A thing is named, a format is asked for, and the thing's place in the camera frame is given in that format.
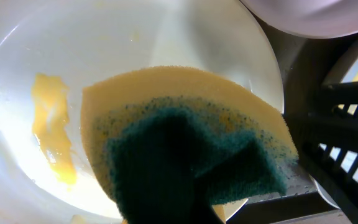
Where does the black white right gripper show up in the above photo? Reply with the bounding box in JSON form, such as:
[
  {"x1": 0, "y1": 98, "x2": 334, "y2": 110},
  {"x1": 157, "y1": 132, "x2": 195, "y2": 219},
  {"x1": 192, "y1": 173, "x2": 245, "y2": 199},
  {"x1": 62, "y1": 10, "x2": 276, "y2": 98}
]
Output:
[{"x1": 284, "y1": 82, "x2": 358, "y2": 223}]

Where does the yellow green sponge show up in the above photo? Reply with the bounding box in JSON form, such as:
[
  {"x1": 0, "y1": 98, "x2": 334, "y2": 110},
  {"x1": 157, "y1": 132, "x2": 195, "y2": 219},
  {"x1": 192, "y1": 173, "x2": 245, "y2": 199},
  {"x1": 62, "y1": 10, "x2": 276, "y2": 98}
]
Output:
[{"x1": 81, "y1": 66, "x2": 298, "y2": 223}]

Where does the dark brown serving tray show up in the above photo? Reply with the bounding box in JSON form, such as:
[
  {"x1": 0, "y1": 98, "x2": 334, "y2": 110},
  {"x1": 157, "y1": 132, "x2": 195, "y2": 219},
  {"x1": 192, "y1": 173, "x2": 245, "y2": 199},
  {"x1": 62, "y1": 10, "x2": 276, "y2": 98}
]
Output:
[{"x1": 229, "y1": 24, "x2": 358, "y2": 223}]

